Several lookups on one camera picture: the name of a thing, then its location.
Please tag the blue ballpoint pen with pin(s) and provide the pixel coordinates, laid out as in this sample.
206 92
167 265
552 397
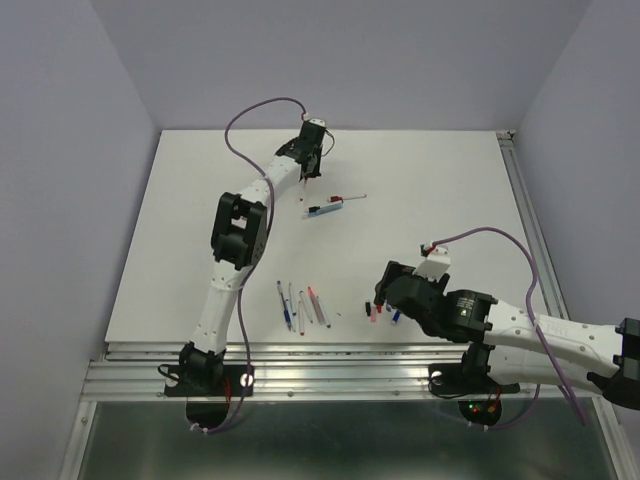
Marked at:
283 301

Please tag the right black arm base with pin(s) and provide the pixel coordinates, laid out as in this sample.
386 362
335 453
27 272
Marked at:
479 396

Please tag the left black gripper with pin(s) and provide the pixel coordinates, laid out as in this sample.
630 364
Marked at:
314 172

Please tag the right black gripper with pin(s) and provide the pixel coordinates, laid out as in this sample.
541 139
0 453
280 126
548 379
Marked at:
394 269

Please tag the aluminium right side rail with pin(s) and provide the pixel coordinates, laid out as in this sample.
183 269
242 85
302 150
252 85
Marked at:
548 281

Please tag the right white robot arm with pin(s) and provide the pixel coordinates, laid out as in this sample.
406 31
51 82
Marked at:
508 346

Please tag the aluminium rail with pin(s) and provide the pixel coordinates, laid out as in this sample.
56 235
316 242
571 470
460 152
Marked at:
548 281
328 412

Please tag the light blue pen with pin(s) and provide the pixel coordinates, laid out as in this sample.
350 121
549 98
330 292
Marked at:
329 208

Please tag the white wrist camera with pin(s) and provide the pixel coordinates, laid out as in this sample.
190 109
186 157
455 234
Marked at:
315 121
436 260

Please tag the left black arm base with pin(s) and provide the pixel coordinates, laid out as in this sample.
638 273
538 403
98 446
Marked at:
214 393

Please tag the uncapped white blue marker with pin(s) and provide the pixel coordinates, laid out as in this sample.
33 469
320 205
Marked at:
306 306

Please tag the thin white red pen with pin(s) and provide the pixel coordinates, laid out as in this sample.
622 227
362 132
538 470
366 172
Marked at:
338 198

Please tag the thin white red-tipped pen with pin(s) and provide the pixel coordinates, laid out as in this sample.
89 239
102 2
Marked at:
301 318

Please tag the translucent red pen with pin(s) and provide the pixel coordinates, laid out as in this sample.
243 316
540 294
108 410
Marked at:
316 306

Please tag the aluminium front rail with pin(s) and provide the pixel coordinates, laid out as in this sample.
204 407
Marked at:
328 412

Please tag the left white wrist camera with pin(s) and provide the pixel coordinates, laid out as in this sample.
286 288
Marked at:
315 121

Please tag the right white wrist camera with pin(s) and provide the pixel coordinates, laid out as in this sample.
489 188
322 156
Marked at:
436 260

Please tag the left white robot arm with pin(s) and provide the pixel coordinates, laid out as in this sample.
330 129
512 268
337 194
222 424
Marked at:
238 241

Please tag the white marker blue cap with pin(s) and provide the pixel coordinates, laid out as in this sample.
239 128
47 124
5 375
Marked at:
292 301

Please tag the thin pen black cap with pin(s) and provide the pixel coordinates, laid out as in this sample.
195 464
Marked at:
323 312

